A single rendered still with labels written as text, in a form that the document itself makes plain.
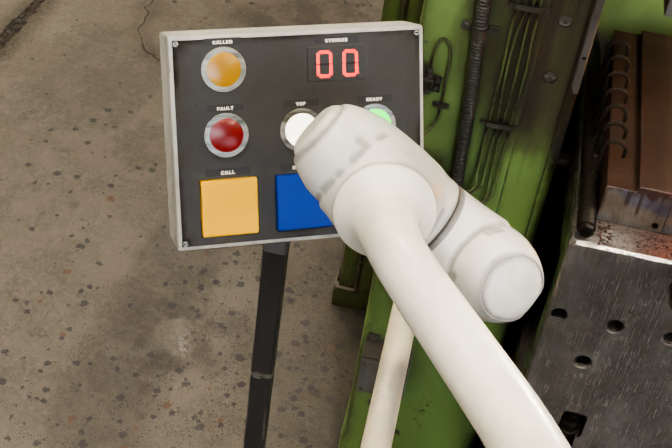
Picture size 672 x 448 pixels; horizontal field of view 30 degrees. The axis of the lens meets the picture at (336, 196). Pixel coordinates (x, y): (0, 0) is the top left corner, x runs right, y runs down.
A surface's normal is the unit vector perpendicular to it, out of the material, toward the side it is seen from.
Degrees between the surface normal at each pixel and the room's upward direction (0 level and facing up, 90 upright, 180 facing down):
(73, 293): 0
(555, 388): 90
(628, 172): 0
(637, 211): 90
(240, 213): 60
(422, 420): 90
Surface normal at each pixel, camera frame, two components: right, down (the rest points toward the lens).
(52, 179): 0.11, -0.74
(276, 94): 0.26, 0.20
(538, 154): -0.19, 0.63
